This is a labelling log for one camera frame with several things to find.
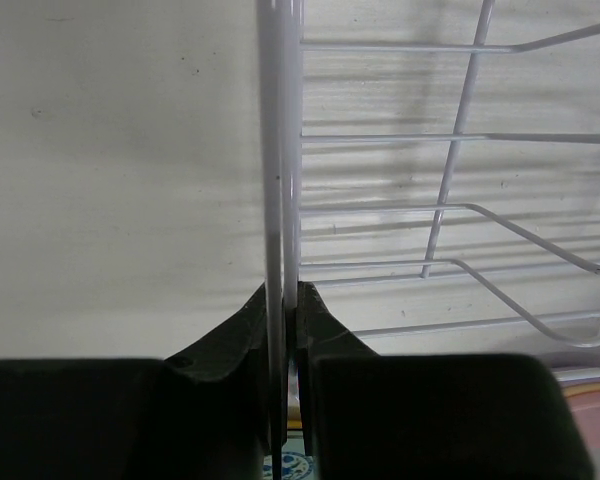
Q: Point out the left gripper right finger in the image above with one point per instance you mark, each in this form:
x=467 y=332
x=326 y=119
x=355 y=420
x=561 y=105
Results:
x=459 y=416

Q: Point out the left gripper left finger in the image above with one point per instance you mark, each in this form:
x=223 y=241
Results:
x=201 y=413

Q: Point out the teal patterned small plate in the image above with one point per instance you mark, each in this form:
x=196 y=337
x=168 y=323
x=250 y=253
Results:
x=296 y=463

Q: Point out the pink plastic plate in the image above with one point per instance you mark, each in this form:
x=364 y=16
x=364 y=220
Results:
x=581 y=388

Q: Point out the white wire dish rack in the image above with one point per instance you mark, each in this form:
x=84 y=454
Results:
x=433 y=169

